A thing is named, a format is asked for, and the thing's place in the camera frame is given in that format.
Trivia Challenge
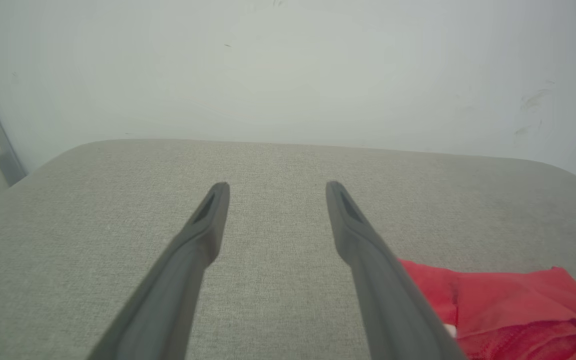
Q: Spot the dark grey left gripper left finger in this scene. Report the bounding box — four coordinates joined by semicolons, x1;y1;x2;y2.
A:
87;182;231;360

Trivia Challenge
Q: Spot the red and white jersey shirt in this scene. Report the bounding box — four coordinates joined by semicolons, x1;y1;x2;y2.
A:
399;258;576;360

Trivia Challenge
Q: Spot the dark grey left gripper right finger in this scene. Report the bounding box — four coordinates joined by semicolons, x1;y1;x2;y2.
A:
325;180;469;360

